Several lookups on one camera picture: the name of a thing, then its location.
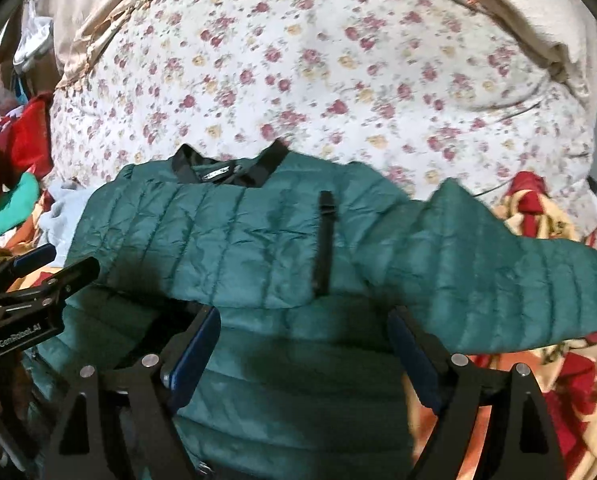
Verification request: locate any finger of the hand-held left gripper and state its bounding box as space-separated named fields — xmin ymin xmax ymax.
xmin=0 ymin=256 xmax=102 ymax=311
xmin=0 ymin=244 xmax=58 ymax=292

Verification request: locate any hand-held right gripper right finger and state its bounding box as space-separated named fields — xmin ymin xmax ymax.
xmin=387 ymin=305 xmax=570 ymax=480

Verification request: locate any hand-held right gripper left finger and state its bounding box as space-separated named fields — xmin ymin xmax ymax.
xmin=43 ymin=304 xmax=222 ymax=480

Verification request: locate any green puffer jacket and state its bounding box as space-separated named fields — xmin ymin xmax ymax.
xmin=26 ymin=141 xmax=597 ymax=480

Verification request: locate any green garment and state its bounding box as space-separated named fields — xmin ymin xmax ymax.
xmin=0 ymin=172 xmax=42 ymax=248

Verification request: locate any light blue garment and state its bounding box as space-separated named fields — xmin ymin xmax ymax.
xmin=42 ymin=180 xmax=98 ymax=261

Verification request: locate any red garment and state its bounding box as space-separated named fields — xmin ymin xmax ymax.
xmin=0 ymin=92 xmax=54 ymax=213

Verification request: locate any red and yellow printed blanket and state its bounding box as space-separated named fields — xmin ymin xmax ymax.
xmin=403 ymin=171 xmax=597 ymax=480

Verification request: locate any white garment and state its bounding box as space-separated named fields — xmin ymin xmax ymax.
xmin=12 ymin=10 xmax=55 ymax=75

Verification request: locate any white floral quilt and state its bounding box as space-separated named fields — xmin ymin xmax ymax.
xmin=48 ymin=0 xmax=597 ymax=241

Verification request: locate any beige satin-edged blanket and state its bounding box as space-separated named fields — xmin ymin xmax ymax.
xmin=28 ymin=0 xmax=597 ymax=111

